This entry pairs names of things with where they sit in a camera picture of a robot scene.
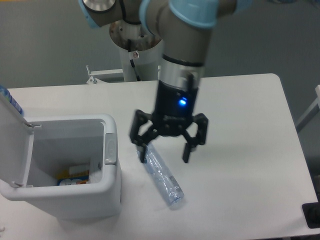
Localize yellow snack box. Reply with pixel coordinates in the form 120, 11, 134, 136
55, 164, 90, 186

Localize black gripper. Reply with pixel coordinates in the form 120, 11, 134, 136
129, 80, 209, 163

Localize black cable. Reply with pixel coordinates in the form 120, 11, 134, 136
127, 38, 141, 82

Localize white wrapper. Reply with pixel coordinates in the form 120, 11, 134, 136
88, 160, 103, 184

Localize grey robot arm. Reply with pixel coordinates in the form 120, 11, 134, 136
79, 0, 252, 163

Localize white frame leg right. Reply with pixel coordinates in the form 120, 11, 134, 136
295, 85, 320, 133

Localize clear plastic bottle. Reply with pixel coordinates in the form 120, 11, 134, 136
142, 143, 185, 208

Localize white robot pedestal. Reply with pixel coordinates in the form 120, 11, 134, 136
109, 20, 163, 82

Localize blue white label object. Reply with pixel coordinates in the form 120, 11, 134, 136
0, 85, 24, 116

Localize white trash can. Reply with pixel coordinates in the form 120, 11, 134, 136
0, 113, 123, 221

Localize white table frame bracket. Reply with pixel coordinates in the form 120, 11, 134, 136
86, 65, 124, 85

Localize black clamp corner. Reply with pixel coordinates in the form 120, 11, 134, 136
302, 202, 320, 229

